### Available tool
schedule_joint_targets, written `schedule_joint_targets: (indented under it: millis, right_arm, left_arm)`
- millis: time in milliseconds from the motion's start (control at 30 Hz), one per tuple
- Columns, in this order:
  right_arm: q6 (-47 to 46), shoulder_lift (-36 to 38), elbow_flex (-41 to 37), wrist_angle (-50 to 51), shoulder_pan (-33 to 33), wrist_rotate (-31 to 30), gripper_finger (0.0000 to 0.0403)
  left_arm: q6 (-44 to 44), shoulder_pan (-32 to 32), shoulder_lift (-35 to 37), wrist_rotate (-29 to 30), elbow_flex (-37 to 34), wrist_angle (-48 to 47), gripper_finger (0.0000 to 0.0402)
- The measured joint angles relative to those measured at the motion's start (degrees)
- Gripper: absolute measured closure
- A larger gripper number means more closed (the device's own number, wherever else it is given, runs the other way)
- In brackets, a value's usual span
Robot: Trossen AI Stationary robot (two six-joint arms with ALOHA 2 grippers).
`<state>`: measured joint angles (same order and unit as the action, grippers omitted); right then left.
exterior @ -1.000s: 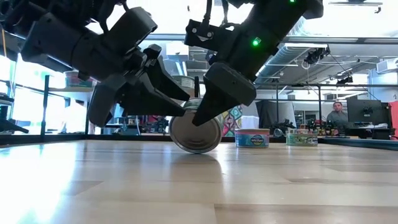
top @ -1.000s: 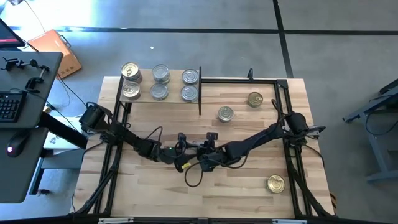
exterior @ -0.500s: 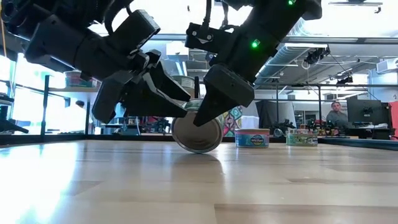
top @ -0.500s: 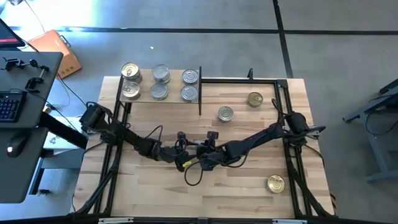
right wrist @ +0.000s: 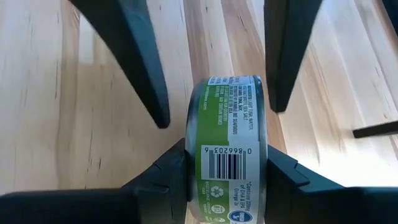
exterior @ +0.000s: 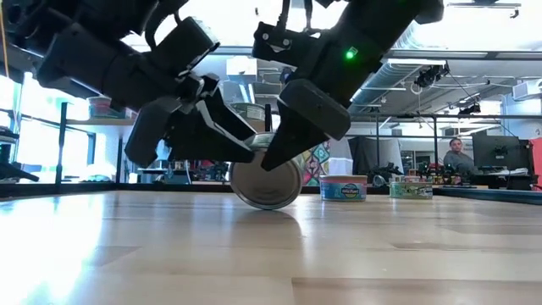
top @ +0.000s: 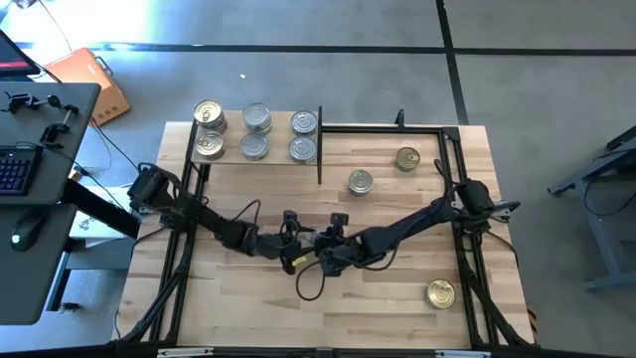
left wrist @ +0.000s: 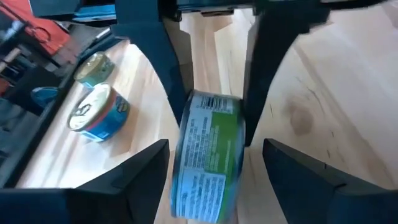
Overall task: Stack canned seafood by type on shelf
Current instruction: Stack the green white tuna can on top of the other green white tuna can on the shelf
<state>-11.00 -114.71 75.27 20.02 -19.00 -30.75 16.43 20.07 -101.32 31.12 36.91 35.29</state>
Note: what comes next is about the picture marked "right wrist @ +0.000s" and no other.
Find green label tuna can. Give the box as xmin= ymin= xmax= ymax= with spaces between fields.
xmin=185 ymin=74 xmax=269 ymax=224

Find wooden shelf black metal legs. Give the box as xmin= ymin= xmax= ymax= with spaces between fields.
xmin=352 ymin=120 xmax=398 ymax=139

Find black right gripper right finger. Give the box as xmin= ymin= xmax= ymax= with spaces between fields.
xmin=266 ymin=144 xmax=398 ymax=224

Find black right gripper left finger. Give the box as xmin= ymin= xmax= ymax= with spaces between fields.
xmin=0 ymin=138 xmax=190 ymax=224

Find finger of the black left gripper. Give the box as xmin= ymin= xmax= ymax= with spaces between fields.
xmin=68 ymin=0 xmax=171 ymax=129
xmin=263 ymin=0 xmax=324 ymax=113

